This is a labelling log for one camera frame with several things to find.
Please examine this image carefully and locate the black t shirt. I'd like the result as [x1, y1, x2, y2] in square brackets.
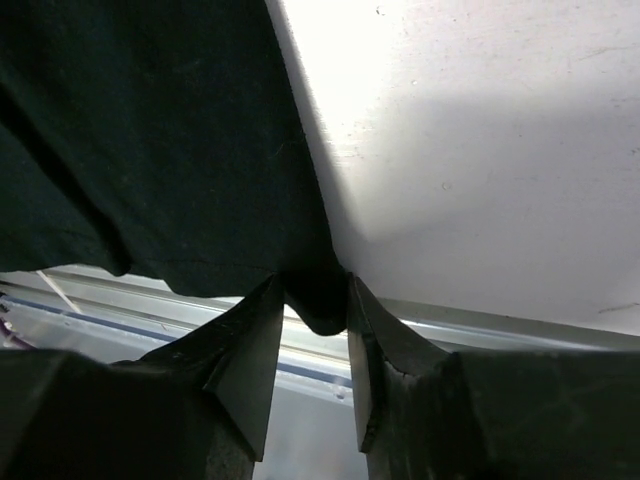
[1, 1, 347, 336]

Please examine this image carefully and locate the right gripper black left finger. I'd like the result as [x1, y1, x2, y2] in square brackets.
[115, 276, 284, 463]

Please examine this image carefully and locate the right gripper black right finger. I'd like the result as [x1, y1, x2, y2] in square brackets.
[346, 275, 448, 453]

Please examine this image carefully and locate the aluminium rail frame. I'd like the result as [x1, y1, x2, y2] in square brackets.
[1, 266, 639, 479]

